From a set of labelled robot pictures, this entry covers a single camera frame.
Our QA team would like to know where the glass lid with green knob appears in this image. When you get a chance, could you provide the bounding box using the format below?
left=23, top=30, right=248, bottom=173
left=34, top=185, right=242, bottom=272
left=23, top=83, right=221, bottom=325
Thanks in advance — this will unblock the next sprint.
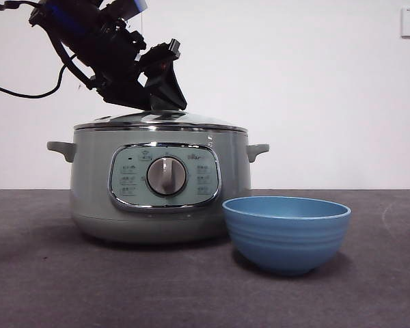
left=73, top=108, right=249, bottom=133

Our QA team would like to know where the pale green electric steamer pot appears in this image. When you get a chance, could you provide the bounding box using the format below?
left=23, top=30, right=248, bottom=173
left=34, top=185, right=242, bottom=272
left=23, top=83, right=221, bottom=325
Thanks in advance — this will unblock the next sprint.
left=46, top=124, right=270, bottom=245

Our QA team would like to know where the blue ribbed bowl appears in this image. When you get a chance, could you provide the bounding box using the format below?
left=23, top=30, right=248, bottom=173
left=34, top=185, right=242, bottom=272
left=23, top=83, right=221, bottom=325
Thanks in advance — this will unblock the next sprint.
left=222, top=196, right=352, bottom=277

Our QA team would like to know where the black sheathed cable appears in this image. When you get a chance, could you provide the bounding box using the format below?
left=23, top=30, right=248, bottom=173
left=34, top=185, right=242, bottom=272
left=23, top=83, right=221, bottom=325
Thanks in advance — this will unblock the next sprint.
left=0, top=33, right=96, bottom=99

